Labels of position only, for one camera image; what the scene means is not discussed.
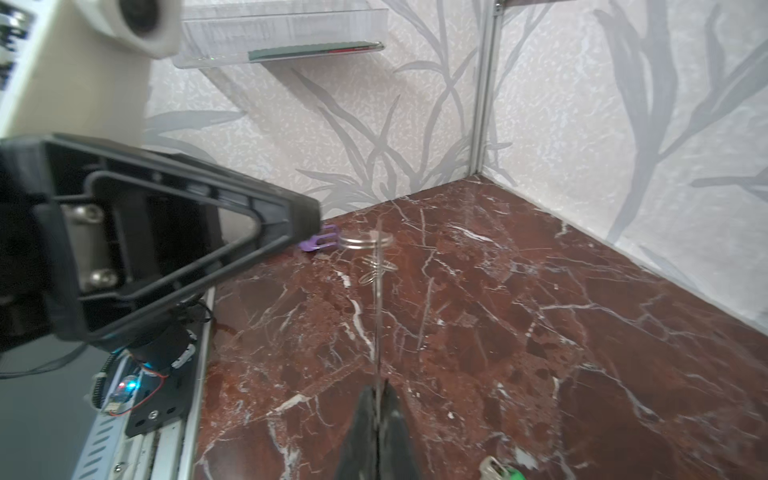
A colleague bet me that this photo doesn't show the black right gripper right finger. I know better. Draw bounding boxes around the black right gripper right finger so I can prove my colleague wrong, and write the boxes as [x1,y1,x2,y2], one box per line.
[379,381,420,480]

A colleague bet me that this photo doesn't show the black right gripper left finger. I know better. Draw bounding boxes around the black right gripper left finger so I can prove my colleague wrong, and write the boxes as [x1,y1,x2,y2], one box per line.
[334,386,379,480]

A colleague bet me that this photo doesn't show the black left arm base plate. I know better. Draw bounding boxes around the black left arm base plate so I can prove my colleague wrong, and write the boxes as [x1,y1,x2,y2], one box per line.
[125,302,211,438]

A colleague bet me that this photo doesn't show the key with green tag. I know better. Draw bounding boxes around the key with green tag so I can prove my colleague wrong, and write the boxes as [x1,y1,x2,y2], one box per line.
[478,456,525,480]

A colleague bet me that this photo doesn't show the purple toy rake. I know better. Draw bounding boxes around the purple toy rake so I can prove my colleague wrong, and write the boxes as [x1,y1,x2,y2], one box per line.
[299,224,340,253]

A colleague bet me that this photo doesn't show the clear plastic wall tray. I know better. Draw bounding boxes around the clear plastic wall tray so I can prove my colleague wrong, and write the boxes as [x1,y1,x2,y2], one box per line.
[172,1,389,69]

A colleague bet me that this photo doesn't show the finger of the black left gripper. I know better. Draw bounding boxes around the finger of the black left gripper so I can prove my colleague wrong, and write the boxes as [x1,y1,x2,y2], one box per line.
[1,134,321,351]

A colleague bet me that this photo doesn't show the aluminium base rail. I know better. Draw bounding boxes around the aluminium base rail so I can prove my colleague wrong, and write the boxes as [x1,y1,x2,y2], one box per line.
[72,289,215,479]

